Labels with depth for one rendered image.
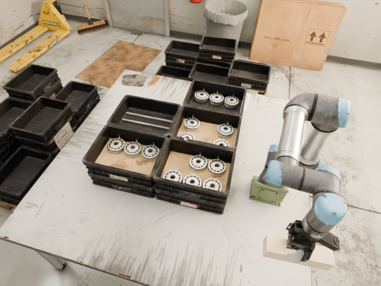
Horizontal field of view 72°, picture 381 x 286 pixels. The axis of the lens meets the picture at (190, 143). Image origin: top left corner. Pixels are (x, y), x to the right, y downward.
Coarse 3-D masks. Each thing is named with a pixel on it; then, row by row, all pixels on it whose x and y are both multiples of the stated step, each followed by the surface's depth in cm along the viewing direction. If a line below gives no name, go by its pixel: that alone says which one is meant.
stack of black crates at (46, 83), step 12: (24, 72) 253; (36, 72) 264; (48, 72) 259; (12, 84) 243; (24, 84) 254; (36, 84) 254; (48, 84) 248; (60, 84) 264; (12, 96) 241; (24, 96) 236; (36, 96) 238; (48, 96) 252
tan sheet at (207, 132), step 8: (184, 120) 178; (184, 128) 173; (200, 128) 173; (208, 128) 173; (216, 128) 173; (200, 136) 168; (208, 136) 168; (216, 136) 169; (232, 136) 169; (232, 144) 164
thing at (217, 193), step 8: (200, 144) 151; (232, 152) 148; (160, 160) 142; (232, 160) 144; (232, 168) 140; (176, 184) 133; (184, 184) 132; (208, 192) 131; (216, 192) 130; (224, 192) 130
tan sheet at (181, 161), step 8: (176, 152) 159; (168, 160) 155; (176, 160) 155; (184, 160) 155; (208, 160) 156; (168, 168) 151; (184, 168) 151; (184, 176) 148; (200, 176) 148; (208, 176) 148; (216, 176) 148; (224, 176) 148; (224, 184) 145
